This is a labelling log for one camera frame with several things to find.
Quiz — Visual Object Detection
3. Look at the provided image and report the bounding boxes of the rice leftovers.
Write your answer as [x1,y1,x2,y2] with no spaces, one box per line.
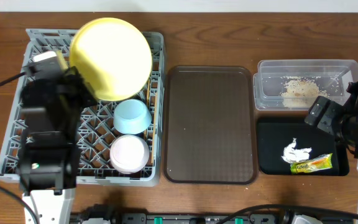
[281,78,328,108]

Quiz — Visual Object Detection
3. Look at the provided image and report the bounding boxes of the green orange snack wrapper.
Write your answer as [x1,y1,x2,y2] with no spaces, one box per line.
[290,153,333,174]

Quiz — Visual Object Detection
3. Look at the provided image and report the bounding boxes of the white tissue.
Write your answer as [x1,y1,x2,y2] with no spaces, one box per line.
[282,138,312,164]

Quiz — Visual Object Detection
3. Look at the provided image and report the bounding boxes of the yellow plate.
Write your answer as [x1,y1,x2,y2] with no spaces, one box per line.
[69,17,153,101]

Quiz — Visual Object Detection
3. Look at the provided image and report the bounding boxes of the light blue bowl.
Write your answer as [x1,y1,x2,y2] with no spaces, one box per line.
[113,99,152,134]

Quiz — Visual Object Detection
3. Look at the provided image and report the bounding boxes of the pink bowl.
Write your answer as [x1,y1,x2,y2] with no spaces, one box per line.
[110,134,150,174]

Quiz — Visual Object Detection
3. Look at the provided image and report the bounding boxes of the wooden chopstick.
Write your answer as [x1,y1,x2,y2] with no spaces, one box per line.
[152,93,158,166]
[145,79,151,108]

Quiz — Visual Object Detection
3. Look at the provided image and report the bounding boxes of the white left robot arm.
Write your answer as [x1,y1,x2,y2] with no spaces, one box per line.
[17,67,97,223]

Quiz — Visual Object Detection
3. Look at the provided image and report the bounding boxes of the grey dishwasher rack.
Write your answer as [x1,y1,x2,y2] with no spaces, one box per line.
[0,32,166,187]

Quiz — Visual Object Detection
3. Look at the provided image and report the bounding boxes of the black waste tray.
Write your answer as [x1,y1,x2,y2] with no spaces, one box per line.
[257,117,349,176]

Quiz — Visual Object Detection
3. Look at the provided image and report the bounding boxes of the clear plastic container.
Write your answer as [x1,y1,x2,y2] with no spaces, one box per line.
[253,59,358,111]

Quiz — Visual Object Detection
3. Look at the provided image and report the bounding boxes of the brown serving tray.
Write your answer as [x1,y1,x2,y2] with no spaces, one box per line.
[163,66,258,185]

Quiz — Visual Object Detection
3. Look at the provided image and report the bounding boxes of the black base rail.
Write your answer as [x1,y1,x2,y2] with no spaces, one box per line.
[69,212,353,224]

